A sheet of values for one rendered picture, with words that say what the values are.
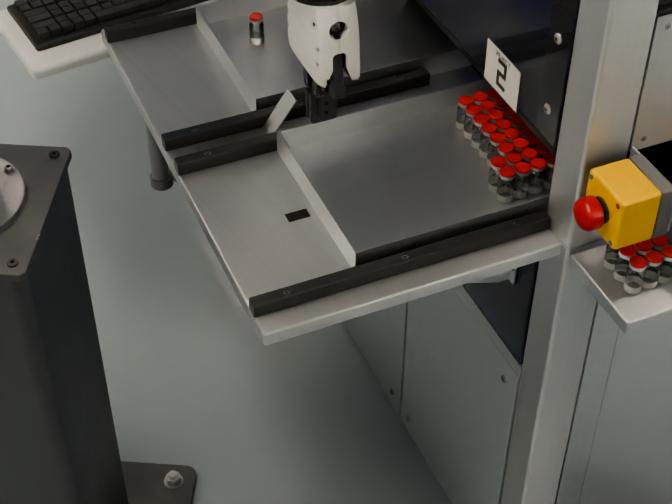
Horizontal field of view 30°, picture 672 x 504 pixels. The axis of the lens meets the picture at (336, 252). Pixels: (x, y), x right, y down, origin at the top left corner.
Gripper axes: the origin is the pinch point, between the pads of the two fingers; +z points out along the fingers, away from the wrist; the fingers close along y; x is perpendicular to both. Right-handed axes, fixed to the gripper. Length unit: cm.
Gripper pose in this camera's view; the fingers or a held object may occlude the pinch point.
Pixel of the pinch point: (321, 103)
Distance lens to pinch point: 142.1
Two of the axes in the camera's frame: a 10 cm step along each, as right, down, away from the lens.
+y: -4.0, -6.3, 6.7
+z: 0.0, 7.3, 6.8
